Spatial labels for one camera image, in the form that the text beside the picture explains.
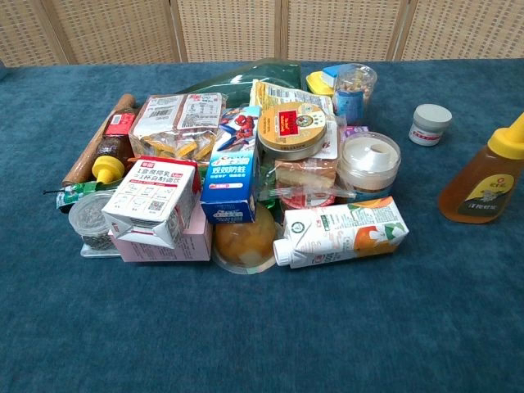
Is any honey bottle with yellow cap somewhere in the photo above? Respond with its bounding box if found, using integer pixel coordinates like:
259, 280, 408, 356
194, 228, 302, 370
437, 113, 524, 224

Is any dark sauce bottle yellow cap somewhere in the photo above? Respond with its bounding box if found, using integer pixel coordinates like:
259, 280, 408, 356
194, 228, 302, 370
91, 112, 138, 184

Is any green snack wrapper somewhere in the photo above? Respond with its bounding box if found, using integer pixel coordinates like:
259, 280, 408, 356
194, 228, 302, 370
42, 179, 124, 212

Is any fruit jelly cup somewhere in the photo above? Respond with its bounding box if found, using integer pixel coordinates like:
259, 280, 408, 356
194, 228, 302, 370
212, 203, 283, 275

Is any white red milk carton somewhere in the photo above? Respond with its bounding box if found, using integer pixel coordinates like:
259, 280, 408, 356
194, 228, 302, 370
101, 156, 202, 250

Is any clear round container white lid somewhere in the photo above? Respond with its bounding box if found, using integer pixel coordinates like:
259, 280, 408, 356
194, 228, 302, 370
336, 131, 402, 194

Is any yellow white snack packet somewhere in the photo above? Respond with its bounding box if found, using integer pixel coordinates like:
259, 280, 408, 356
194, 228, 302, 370
249, 79, 336, 120

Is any round gold tin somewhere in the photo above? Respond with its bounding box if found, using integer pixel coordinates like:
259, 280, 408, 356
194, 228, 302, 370
256, 102, 328, 153

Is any yellow box with blue block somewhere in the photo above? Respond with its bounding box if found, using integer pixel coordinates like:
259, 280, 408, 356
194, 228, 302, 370
305, 63, 354, 98

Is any pink cardboard box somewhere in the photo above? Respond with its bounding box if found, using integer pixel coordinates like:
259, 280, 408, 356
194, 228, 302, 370
109, 200, 213, 263

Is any clear cup of nuts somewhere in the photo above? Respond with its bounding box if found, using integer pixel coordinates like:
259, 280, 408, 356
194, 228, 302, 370
332, 64, 378, 126

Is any wrapped sandwich cake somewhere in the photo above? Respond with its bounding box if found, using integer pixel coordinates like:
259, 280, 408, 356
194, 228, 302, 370
273, 157, 340, 193

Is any wooden rolling pin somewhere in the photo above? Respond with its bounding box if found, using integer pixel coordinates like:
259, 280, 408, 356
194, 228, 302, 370
61, 93, 137, 187

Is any clear bag of wrapped snacks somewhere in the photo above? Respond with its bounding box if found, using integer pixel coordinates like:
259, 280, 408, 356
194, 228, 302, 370
128, 93, 228, 164

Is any dark green plastic bag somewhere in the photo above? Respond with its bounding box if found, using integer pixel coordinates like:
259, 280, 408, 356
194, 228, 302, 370
174, 58, 304, 110

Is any blue table cloth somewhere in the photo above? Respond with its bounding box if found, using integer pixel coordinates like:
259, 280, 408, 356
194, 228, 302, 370
0, 58, 524, 393

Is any woven folding screen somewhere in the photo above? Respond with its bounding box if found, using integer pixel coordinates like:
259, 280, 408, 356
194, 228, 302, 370
0, 0, 524, 69

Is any clear jar with dark seeds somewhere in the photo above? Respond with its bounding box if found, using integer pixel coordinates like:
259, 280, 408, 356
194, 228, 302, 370
68, 191, 116, 252

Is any red white round cup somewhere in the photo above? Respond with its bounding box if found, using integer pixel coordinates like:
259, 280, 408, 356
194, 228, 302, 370
279, 187, 337, 212

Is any small white jar red label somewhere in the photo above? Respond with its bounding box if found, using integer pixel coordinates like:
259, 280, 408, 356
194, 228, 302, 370
408, 103, 454, 147

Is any blue spider-man toothpaste box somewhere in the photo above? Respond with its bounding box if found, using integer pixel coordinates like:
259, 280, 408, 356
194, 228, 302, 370
200, 105, 262, 225

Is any orange juice carton white cap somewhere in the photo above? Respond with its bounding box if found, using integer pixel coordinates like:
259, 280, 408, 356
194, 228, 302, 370
273, 196, 410, 270

